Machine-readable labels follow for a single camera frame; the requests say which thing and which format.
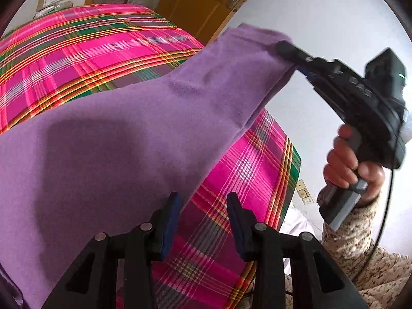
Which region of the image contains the purple fleece garment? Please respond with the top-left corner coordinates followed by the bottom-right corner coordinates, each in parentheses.
top-left (0, 22), bottom-right (297, 309)

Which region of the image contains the person's right hand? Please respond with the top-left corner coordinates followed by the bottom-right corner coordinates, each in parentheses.
top-left (323, 124), bottom-right (385, 208)

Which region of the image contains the pink plaid bed sheet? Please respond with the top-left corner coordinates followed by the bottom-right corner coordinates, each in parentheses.
top-left (0, 3), bottom-right (303, 309)

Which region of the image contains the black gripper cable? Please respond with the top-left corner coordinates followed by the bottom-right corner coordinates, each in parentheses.
top-left (350, 134), bottom-right (403, 282)

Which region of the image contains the white wall socket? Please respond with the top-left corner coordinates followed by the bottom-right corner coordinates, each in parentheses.
top-left (296, 179), bottom-right (314, 205)

